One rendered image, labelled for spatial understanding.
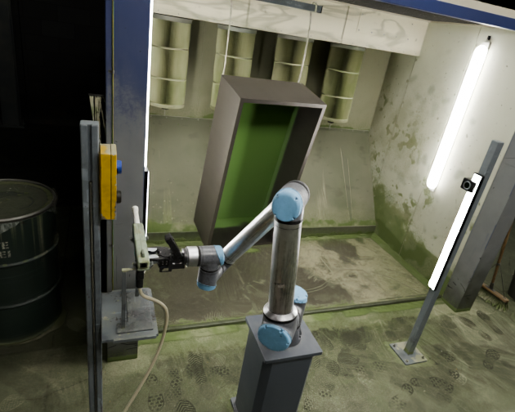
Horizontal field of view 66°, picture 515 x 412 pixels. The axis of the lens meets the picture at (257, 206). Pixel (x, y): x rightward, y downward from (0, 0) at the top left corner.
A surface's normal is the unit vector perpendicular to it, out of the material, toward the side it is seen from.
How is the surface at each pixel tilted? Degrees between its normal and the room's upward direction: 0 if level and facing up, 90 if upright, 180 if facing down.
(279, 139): 102
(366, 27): 90
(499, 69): 90
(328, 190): 57
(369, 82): 90
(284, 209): 83
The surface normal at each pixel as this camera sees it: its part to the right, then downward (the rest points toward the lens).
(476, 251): -0.93, 0.01
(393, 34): 0.33, 0.44
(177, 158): 0.36, -0.11
